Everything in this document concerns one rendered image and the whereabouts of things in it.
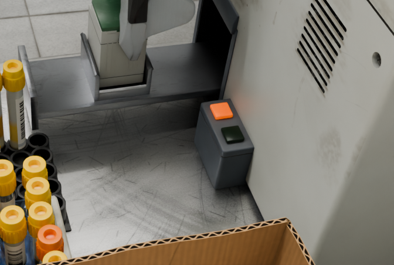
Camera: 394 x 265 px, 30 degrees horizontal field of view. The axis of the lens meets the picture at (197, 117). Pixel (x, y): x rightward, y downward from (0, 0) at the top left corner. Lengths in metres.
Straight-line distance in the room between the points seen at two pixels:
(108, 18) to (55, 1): 1.65
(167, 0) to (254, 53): 0.08
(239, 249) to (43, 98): 0.26
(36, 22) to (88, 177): 1.56
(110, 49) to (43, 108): 0.08
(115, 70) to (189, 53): 0.10
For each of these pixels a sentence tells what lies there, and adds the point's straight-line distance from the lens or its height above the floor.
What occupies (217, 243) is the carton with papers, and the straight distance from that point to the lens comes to 0.44.
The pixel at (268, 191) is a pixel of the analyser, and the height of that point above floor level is 0.91.
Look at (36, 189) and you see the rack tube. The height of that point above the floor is 0.99.
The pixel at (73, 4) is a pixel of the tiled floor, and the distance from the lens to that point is 2.25.
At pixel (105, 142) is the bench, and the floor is 0.88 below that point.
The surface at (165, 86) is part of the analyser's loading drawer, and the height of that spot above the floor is 0.91.
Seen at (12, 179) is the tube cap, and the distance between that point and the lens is 0.50.
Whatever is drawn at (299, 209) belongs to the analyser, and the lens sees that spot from 0.55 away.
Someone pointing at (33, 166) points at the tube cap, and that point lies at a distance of 0.50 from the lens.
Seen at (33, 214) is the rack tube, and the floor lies 0.99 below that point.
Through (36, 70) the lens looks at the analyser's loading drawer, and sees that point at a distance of 0.67.
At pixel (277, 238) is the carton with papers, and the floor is 1.01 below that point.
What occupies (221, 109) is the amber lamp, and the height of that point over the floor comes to 0.93.
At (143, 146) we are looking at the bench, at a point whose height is 0.87.
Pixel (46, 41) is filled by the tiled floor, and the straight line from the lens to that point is 2.11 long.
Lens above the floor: 1.37
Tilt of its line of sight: 45 degrees down
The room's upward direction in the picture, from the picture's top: 11 degrees clockwise
